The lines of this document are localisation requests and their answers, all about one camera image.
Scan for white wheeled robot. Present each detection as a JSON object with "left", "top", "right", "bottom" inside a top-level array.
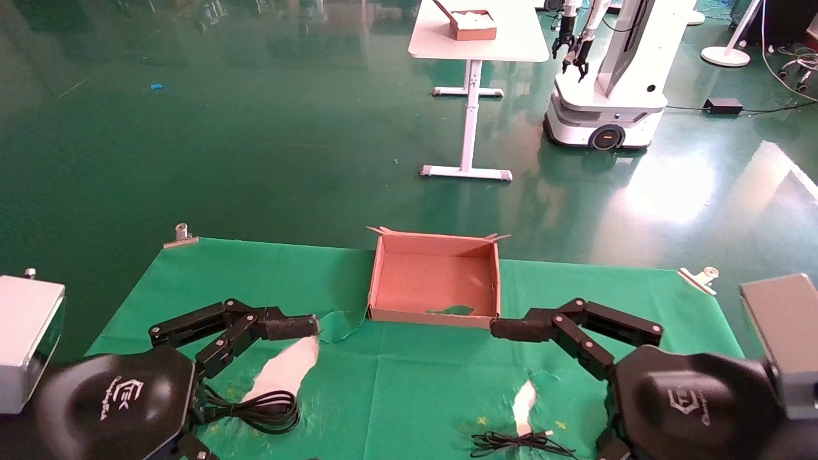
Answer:
[{"left": 543, "top": 0, "right": 698, "bottom": 151}]

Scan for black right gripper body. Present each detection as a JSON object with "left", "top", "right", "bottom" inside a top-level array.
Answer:
[{"left": 604, "top": 345, "right": 788, "bottom": 460}]

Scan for thick black coiled cable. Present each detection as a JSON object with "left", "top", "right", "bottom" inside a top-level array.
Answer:
[{"left": 195, "top": 383, "right": 301, "bottom": 436}]

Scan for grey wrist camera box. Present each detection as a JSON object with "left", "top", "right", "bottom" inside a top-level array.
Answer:
[
  {"left": 740, "top": 273, "right": 818, "bottom": 422},
  {"left": 0, "top": 268, "right": 66, "bottom": 416}
]

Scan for thin black bundled cable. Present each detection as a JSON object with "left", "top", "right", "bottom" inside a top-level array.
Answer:
[{"left": 471, "top": 429, "right": 579, "bottom": 459}]

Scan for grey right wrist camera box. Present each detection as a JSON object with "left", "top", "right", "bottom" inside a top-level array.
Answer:
[{"left": 740, "top": 273, "right": 818, "bottom": 422}]

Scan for white items in small box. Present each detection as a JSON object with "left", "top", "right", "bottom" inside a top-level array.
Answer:
[{"left": 452, "top": 10, "right": 497, "bottom": 29}]

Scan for white floor cable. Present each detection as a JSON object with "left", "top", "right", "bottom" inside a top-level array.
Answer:
[{"left": 759, "top": 0, "right": 818, "bottom": 103}]

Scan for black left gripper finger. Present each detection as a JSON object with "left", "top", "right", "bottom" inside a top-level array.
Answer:
[
  {"left": 148, "top": 298, "right": 320, "bottom": 380},
  {"left": 174, "top": 433, "right": 215, "bottom": 460}
]

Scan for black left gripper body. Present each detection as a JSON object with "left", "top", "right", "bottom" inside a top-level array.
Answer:
[{"left": 35, "top": 345, "right": 199, "bottom": 460}]

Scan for white robot arm black gripper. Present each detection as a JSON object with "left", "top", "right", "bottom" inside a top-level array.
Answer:
[
  {"left": 562, "top": 0, "right": 611, "bottom": 82},
  {"left": 552, "top": 0, "right": 579, "bottom": 60}
]

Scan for white floor stand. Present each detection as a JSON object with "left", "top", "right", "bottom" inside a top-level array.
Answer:
[{"left": 700, "top": 0, "right": 765, "bottom": 68}]

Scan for open brown cardboard box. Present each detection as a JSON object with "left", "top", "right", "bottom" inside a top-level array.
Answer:
[{"left": 366, "top": 226, "right": 512, "bottom": 330}]

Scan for green table cloth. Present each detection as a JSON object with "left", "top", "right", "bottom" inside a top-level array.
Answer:
[{"left": 83, "top": 238, "right": 745, "bottom": 460}]

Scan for small brown cardboard box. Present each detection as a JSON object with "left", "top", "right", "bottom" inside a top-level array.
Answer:
[{"left": 432, "top": 0, "right": 498, "bottom": 42}]

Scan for silver binder clip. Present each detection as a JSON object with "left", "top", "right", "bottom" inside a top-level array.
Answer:
[
  {"left": 163, "top": 222, "right": 199, "bottom": 249},
  {"left": 677, "top": 266, "right": 720, "bottom": 296}
]

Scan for white pedestal table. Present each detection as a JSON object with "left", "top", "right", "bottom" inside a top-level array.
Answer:
[{"left": 408, "top": 0, "right": 550, "bottom": 182}]

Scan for black floor cable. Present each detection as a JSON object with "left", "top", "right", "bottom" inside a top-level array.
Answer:
[{"left": 665, "top": 99, "right": 818, "bottom": 117}]

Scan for dark cabinet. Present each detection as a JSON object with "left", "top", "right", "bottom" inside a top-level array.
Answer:
[{"left": 729, "top": 0, "right": 818, "bottom": 47}]

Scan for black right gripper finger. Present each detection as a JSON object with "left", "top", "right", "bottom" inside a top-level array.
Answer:
[
  {"left": 490, "top": 297, "right": 664, "bottom": 382},
  {"left": 596, "top": 427, "right": 633, "bottom": 460}
]

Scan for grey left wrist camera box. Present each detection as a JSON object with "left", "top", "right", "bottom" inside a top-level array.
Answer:
[{"left": 0, "top": 268, "right": 66, "bottom": 416}]

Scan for office chair wheel base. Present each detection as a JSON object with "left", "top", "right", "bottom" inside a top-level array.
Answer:
[{"left": 778, "top": 48, "right": 818, "bottom": 93}]

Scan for black power adapter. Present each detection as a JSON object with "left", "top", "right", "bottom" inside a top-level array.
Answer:
[{"left": 703, "top": 97, "right": 745, "bottom": 116}]

